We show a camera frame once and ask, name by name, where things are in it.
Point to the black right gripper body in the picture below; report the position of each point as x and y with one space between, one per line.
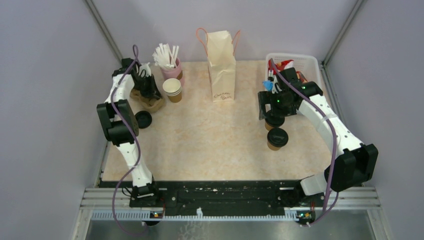
281 107

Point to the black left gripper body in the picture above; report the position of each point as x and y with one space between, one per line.
145 85

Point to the brown pulp cup carrier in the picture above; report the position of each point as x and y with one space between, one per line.
151 105

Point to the black cup lid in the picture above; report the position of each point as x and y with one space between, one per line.
277 137
276 122

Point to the brown paper coffee cup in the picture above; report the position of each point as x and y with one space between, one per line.
268 126

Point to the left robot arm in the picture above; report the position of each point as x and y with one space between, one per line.
117 119

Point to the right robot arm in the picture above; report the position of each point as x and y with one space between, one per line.
352 162

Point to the cream paper takeout bag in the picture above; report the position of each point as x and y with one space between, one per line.
220 48

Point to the blue cartoon cloth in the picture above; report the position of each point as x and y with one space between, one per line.
268 85

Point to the pink straw holder cup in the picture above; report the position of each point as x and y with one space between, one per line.
175 73

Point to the stack of brown paper cups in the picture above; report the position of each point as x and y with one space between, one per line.
173 89

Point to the stack of black lids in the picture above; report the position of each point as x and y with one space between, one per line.
144 119

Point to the white wrapped straws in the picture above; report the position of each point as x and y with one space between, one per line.
165 56

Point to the red patterned cloth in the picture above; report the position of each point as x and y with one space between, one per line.
285 65

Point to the white plastic basket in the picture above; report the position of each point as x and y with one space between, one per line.
313 63

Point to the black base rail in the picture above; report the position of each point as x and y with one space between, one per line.
236 198

